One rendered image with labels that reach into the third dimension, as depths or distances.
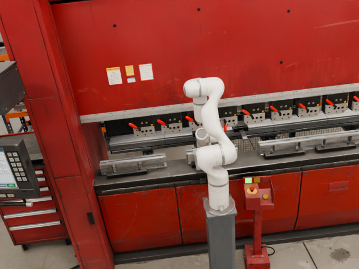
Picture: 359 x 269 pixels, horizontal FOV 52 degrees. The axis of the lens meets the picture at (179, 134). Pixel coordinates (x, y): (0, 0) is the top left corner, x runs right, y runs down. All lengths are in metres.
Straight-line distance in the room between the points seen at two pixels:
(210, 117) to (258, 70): 0.68
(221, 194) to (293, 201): 1.09
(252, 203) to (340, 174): 0.78
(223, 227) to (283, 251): 1.19
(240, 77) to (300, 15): 0.53
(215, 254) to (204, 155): 0.74
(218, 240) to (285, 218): 1.00
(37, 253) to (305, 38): 2.88
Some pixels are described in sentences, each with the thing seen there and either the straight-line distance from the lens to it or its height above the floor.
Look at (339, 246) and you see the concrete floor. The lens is 3.51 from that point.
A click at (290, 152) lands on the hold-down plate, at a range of 2.91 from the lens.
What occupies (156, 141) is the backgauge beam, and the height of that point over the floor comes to 0.96.
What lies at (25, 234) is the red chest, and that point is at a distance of 3.62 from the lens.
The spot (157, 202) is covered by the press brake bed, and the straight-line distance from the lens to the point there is 2.88.
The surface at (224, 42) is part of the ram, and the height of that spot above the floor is 1.80.
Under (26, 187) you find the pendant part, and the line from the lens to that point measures 2.18.
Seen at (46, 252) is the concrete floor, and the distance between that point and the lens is 3.72.
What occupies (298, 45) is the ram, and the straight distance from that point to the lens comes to 2.59.
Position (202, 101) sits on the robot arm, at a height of 1.54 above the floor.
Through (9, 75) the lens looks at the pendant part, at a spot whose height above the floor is 1.91.
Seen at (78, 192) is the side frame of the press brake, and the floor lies 0.91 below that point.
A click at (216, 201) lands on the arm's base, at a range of 2.17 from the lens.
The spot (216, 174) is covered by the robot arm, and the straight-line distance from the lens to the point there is 2.05.
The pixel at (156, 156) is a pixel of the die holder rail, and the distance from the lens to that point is 2.79.
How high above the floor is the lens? 2.51
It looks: 31 degrees down
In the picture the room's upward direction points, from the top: 6 degrees counter-clockwise
